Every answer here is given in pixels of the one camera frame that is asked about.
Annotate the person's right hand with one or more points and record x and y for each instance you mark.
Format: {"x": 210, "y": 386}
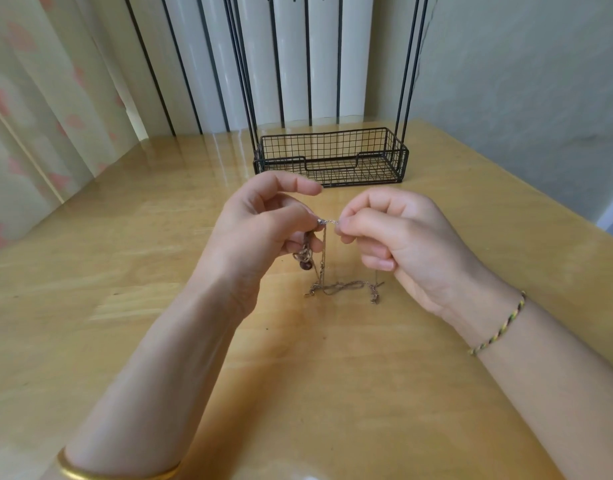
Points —
{"x": 416, "y": 245}

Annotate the person's left hand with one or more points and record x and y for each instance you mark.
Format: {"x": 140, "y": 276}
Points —
{"x": 252, "y": 240}

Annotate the person's left forearm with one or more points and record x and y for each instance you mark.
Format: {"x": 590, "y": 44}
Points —
{"x": 137, "y": 395}

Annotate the white black-striped curtain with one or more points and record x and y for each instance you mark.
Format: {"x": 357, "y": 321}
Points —
{"x": 212, "y": 65}

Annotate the pink floral curtain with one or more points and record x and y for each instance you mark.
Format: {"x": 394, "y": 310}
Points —
{"x": 37, "y": 110}

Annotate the gold bangle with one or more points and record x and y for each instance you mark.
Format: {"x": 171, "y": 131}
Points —
{"x": 107, "y": 470}

